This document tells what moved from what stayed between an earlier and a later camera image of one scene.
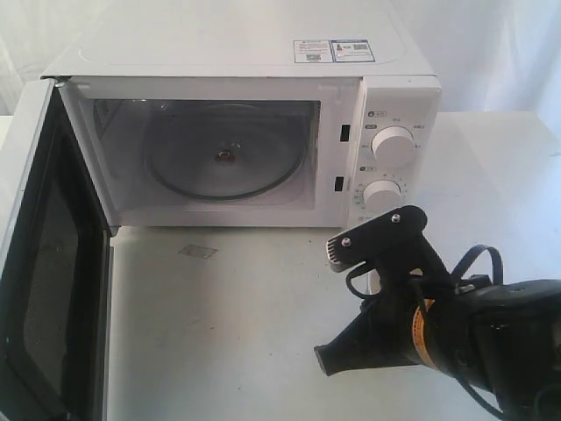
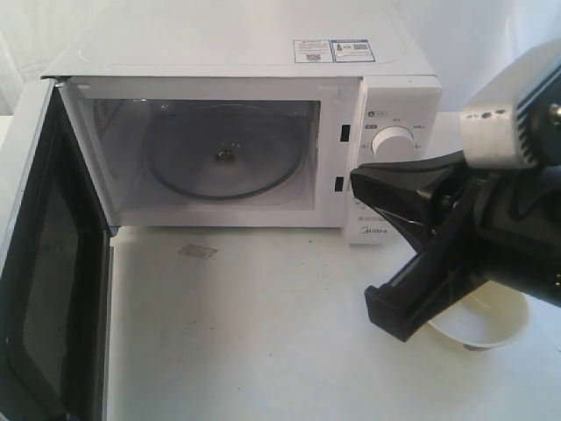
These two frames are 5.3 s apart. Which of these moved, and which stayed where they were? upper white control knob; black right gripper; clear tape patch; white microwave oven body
Moved: black right gripper
Stayed: clear tape patch; upper white control knob; white microwave oven body
